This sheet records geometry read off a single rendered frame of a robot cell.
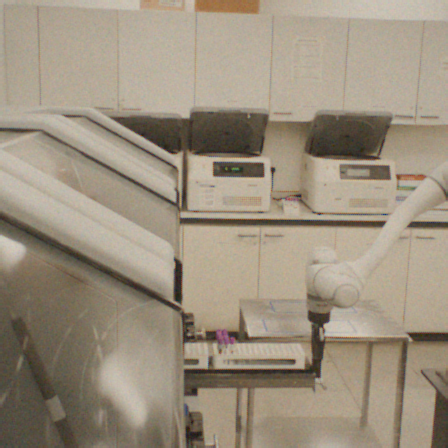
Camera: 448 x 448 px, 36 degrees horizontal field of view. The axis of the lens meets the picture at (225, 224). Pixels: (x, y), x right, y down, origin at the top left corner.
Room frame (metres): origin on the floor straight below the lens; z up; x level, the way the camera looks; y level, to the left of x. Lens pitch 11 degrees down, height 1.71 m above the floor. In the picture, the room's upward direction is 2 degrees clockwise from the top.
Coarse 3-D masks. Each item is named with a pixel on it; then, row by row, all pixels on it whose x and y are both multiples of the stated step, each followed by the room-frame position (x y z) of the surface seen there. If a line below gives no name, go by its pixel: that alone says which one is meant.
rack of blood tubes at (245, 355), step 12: (216, 348) 2.13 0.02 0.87; (228, 348) 2.13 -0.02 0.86; (240, 348) 2.14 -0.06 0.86; (252, 348) 2.15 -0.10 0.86; (264, 348) 2.15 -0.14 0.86; (276, 348) 2.15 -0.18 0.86; (288, 348) 2.15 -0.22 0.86; (300, 348) 2.15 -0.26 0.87; (216, 360) 2.07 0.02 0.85; (228, 360) 2.14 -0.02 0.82; (240, 360) 2.15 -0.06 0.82; (252, 360) 2.17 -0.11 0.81; (264, 360) 2.18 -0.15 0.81; (276, 360) 2.18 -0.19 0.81; (288, 360) 2.18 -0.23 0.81; (300, 360) 2.10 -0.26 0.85
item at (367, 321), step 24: (240, 312) 2.80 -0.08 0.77; (264, 312) 2.65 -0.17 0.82; (288, 312) 2.66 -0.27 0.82; (336, 312) 2.68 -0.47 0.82; (360, 312) 2.69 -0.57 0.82; (384, 312) 2.70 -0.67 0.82; (240, 336) 2.80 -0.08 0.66; (264, 336) 2.38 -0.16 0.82; (288, 336) 2.39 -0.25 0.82; (336, 336) 2.40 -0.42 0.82; (360, 336) 2.41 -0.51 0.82; (384, 336) 2.42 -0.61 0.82; (408, 336) 2.42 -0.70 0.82; (240, 408) 2.80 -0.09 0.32; (240, 432) 2.80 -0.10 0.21; (264, 432) 2.67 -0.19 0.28; (288, 432) 2.68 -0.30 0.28; (312, 432) 2.69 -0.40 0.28; (336, 432) 2.69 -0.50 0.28; (360, 432) 2.70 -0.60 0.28
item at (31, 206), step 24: (0, 192) 0.92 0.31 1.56; (24, 192) 0.96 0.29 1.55; (24, 216) 0.92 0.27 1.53; (48, 216) 0.92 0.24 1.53; (72, 216) 0.98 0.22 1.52; (72, 240) 0.92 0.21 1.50; (96, 240) 0.93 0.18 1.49; (120, 240) 1.00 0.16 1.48; (120, 264) 0.93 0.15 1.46; (144, 264) 0.94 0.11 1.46; (168, 264) 1.02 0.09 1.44; (168, 288) 0.93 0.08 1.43
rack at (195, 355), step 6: (186, 348) 2.12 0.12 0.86; (192, 348) 2.13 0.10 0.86; (198, 348) 2.13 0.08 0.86; (204, 348) 2.13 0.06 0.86; (186, 354) 2.07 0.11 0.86; (192, 354) 2.07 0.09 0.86; (198, 354) 2.07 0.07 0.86; (204, 354) 2.07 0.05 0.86; (186, 360) 2.16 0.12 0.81; (192, 360) 2.16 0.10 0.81; (198, 360) 2.16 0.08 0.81; (204, 360) 2.07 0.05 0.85; (186, 366) 2.07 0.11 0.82; (192, 366) 2.07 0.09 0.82; (198, 366) 2.07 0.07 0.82; (204, 366) 2.07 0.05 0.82
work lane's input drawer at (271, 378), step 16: (208, 368) 2.07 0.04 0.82; (272, 368) 2.09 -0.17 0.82; (288, 368) 2.09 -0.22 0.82; (192, 384) 2.05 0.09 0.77; (208, 384) 2.06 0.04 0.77; (224, 384) 2.06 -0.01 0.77; (240, 384) 2.06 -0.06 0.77; (256, 384) 2.07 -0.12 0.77; (272, 384) 2.07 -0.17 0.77; (288, 384) 2.08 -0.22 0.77; (304, 384) 2.08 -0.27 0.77; (320, 384) 2.15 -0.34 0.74
